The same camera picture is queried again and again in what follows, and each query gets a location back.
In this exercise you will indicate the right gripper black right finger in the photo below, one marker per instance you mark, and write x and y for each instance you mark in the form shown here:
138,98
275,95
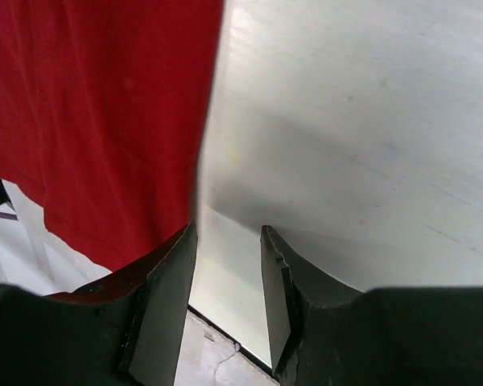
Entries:
284,315

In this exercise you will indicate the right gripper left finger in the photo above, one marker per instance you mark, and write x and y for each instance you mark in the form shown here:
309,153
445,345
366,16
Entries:
152,346

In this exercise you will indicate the red t shirt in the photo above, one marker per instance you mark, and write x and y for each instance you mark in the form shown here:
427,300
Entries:
102,109

